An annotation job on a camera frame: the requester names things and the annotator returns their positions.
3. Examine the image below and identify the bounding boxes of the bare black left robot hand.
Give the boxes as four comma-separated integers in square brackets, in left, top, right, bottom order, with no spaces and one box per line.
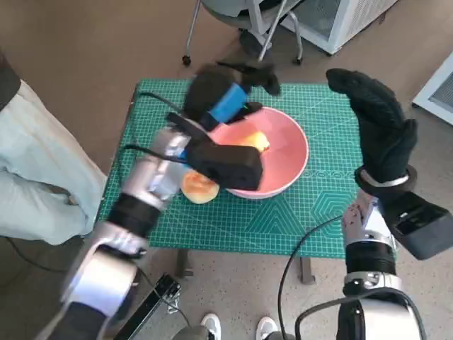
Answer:
[182,60,282,134]

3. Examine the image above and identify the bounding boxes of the black bar with metal clamp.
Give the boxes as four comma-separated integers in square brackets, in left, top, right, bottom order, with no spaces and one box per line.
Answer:
[113,272,183,340]

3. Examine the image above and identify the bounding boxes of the white shoe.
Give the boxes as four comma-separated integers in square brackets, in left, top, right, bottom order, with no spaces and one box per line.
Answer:
[200,313,223,340]
[255,317,277,340]

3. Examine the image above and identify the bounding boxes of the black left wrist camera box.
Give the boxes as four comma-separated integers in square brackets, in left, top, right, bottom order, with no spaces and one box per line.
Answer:
[166,112,265,191]

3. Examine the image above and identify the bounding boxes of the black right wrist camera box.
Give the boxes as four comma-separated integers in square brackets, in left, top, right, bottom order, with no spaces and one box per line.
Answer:
[380,191,453,261]

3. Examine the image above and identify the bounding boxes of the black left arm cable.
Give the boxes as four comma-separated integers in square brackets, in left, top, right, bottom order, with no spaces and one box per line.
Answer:
[137,91,185,116]
[122,143,188,164]

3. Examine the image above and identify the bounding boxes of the thick black robot cable loop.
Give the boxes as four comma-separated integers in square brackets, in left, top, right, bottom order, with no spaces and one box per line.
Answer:
[295,297,358,340]

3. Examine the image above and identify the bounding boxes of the grey table leg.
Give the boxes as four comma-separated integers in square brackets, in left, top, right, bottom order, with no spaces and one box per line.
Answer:
[176,247,195,279]
[299,256,316,285]

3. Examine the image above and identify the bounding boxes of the pink bowl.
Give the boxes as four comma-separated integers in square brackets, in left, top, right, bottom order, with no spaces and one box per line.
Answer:
[208,106,310,200]

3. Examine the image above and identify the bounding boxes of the silver metal pole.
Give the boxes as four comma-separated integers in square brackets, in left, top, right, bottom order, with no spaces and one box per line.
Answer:
[257,0,289,63]

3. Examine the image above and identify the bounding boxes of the white mesh cabinet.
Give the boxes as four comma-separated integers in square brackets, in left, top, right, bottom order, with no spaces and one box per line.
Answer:
[279,0,403,56]

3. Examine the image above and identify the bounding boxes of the round toy bread bun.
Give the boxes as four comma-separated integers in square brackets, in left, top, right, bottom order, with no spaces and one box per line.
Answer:
[180,171,219,205]

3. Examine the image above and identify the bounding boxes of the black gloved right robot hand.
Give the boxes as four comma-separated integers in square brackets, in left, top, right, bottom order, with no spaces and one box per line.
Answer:
[325,68,418,187]

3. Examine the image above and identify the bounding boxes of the black floor cable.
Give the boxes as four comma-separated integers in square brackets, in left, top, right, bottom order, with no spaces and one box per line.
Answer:
[5,235,194,329]

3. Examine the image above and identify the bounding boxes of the thin black cable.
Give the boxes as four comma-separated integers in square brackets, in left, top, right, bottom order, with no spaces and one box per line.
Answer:
[277,215,350,340]

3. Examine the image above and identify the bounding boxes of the grey office chair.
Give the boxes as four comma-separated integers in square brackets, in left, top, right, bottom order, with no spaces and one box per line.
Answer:
[181,0,305,67]

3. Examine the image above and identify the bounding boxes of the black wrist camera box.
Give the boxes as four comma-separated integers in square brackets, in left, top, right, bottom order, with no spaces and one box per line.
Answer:
[166,112,265,191]
[380,191,453,261]

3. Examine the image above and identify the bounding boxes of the long braided toy bread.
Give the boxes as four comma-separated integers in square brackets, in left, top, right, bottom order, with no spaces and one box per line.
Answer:
[233,130,271,154]

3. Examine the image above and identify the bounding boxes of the white vented appliance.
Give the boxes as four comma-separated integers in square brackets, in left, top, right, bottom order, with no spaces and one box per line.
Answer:
[411,52,453,127]

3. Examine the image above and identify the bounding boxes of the green cutting mat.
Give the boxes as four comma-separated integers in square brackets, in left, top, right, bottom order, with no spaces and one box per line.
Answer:
[97,78,362,258]

